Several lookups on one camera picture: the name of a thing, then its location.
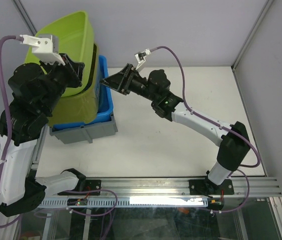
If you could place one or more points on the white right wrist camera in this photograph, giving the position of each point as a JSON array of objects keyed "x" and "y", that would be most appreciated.
[{"x": 141, "y": 58}]

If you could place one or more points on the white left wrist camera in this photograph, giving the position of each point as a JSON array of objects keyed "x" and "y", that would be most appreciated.
[{"x": 45, "y": 48}]

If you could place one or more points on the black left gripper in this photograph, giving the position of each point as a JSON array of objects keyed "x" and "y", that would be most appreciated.
[{"x": 73, "y": 69}]

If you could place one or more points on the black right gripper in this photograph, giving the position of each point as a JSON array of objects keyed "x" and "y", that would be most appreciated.
[{"x": 121, "y": 81}]

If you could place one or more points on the aluminium rail frame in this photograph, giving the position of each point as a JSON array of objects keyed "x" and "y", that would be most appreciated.
[{"x": 129, "y": 168}]

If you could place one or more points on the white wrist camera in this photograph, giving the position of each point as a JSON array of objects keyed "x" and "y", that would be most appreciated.
[
  {"x": 45, "y": 48},
  {"x": 141, "y": 58}
]

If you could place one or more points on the olive green slotted basket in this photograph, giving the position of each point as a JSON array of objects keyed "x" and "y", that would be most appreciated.
[{"x": 83, "y": 106}]

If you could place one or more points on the white slotted cable duct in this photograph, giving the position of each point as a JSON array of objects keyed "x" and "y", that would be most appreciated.
[{"x": 124, "y": 202}]

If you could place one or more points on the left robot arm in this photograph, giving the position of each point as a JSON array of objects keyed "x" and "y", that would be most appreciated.
[{"x": 36, "y": 90}]

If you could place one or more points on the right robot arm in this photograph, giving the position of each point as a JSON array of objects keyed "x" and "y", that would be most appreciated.
[{"x": 231, "y": 139}]

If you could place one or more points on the grey plastic crate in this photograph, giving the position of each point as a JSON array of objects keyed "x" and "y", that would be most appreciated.
[{"x": 86, "y": 133}]

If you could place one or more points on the blue plastic bin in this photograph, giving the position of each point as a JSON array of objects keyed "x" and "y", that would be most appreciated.
[{"x": 106, "y": 105}]

